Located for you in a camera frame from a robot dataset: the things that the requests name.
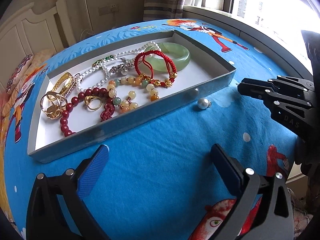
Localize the dark red bead bracelet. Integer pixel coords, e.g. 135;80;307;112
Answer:
59;87;116;138

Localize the white pearl necklace jade pendant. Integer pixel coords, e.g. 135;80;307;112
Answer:
75;41;156;92

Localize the grey cardboard jewelry tray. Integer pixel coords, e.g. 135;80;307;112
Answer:
27;30;235;163

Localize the gold bangle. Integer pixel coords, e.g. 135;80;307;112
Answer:
52;72;77;98

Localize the green jade bangle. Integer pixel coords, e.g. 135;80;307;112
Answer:
144;42;191;72

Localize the silver brooch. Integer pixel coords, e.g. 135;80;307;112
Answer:
108;61;134;75

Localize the pink folded quilt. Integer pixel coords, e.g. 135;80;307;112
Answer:
0;92;11;120

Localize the embroidered small pillow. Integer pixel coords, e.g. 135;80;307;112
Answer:
6;54;34;94

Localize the yellow checked pillow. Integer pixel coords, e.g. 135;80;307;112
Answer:
29;49;56;68

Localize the white wooden headboard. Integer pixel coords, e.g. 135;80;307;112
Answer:
1;0;76;87

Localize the white lamp pole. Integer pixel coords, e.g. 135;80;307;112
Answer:
80;0;95;41

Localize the multicolour jade bead bracelet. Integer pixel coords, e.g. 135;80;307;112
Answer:
107;75;160;113

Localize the red braided cord bracelet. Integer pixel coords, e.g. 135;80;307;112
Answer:
133;49;178;88

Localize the wall power socket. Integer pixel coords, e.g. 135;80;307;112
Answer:
98;3;119;16

